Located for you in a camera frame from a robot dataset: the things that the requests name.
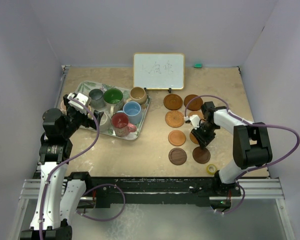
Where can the green small object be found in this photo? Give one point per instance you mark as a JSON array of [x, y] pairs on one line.
[[198, 65]]

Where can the white mug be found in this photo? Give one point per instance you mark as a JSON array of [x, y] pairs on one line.
[[105, 123]]

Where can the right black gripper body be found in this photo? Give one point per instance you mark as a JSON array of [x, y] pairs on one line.
[[205, 133]]

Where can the brown ringed coaster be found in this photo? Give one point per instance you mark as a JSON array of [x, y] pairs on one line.
[[193, 102], [173, 102]]

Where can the yellow tape roll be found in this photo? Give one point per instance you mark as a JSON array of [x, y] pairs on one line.
[[211, 169]]

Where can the green mug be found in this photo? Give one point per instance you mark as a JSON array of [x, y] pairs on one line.
[[114, 100]]

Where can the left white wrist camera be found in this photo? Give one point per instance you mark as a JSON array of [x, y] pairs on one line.
[[79, 101]]

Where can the grey mug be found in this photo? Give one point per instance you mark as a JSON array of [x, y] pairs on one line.
[[97, 100]]

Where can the orange wooden coaster front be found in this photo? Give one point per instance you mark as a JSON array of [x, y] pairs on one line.
[[176, 138]]

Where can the small whiteboard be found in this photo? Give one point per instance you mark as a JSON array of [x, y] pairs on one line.
[[159, 70]]

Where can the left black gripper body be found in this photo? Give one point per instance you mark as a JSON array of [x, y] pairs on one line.
[[80, 118]]

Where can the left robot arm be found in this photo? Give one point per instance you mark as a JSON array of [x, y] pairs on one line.
[[57, 199]]

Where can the woven rattan coaster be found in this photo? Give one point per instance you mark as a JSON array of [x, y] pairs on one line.
[[174, 119], [193, 114]]

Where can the orange wooden coaster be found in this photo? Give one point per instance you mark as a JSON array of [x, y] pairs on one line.
[[193, 138], [176, 138]]

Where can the floral serving tray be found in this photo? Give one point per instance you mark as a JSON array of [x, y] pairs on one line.
[[86, 86]]

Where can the red pink mug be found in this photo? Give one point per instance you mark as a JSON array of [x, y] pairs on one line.
[[121, 125]]

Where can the tan brown mug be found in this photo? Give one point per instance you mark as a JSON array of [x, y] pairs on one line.
[[137, 94]]

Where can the dark walnut coaster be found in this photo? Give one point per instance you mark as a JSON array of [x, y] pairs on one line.
[[201, 156], [177, 156]]

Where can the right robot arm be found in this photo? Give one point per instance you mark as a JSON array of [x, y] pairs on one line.
[[250, 144]]

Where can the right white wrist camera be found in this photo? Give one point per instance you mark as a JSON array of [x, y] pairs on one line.
[[194, 122]]

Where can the black base frame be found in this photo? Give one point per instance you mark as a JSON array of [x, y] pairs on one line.
[[198, 191]]

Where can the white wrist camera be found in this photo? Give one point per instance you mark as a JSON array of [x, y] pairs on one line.
[[79, 101], [194, 122]]

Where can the aluminium rail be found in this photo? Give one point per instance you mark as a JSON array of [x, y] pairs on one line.
[[254, 189]]

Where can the light blue mug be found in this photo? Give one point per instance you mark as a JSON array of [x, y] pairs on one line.
[[134, 112]]

